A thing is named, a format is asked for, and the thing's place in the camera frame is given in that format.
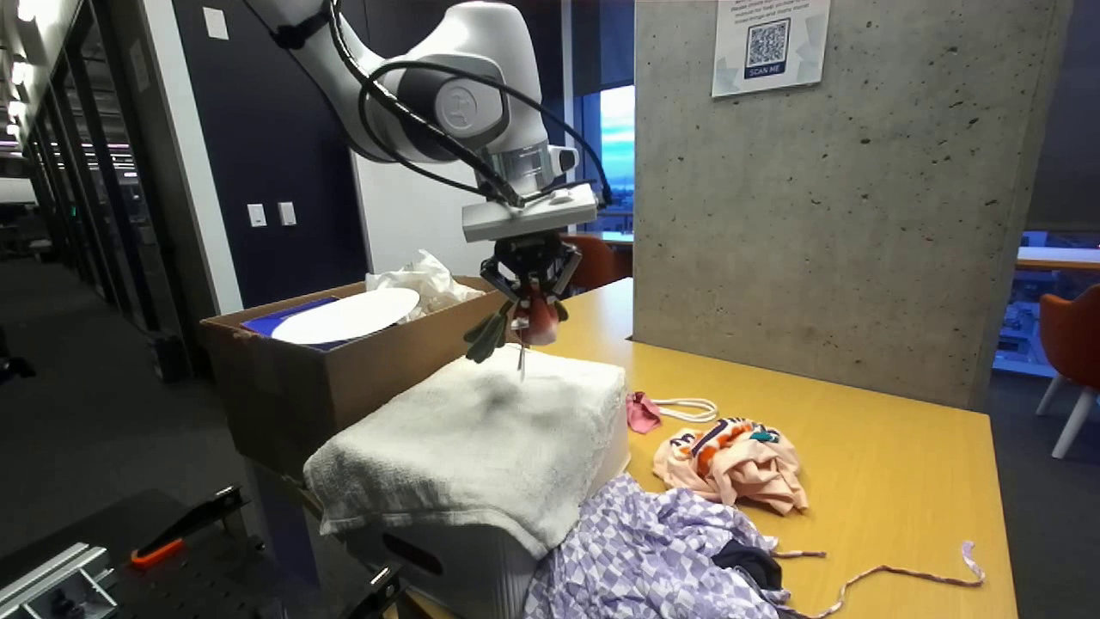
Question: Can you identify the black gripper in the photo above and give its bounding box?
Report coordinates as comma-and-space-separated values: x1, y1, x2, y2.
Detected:
483, 229, 581, 328

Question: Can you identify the red strawberry plush toy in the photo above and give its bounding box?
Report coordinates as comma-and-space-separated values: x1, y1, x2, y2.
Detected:
466, 295, 567, 360

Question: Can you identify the white disposable plate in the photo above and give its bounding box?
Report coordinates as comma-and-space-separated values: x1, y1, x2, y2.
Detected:
271, 290, 420, 344

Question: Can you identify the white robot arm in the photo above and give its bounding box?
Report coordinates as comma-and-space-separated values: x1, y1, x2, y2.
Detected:
243, 0, 600, 337

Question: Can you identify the brown cardboard box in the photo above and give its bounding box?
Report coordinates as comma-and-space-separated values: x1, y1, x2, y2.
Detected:
199, 274, 504, 473

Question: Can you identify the white box under towel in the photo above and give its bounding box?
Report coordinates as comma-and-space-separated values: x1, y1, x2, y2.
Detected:
342, 456, 632, 619

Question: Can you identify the white orange plastic bag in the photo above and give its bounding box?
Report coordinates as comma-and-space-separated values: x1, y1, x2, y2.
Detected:
366, 250, 478, 321

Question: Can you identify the white towel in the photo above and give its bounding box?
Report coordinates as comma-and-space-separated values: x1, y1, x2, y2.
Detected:
302, 344, 631, 557

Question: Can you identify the small pink cloth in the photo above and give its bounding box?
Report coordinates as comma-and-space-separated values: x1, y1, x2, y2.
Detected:
626, 392, 662, 435

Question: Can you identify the white whiteboard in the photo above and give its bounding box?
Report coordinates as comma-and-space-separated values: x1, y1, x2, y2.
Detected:
352, 156, 492, 274

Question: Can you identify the peach patterned cloth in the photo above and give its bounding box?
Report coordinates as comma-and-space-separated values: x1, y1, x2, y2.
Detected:
652, 415, 808, 516

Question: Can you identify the purple patterned cloth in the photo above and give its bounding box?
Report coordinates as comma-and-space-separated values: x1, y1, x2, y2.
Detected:
524, 479, 787, 619

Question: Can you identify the QR code paper sign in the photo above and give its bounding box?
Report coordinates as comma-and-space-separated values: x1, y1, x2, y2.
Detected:
711, 0, 831, 101

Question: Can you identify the orange chair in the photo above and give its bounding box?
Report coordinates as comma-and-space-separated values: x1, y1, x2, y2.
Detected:
1040, 284, 1100, 460

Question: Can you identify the orange handled clamp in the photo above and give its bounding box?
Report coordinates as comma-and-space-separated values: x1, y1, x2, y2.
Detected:
128, 483, 243, 569

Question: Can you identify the beige string on table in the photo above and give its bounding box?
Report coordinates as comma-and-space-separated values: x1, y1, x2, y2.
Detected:
773, 536, 992, 619

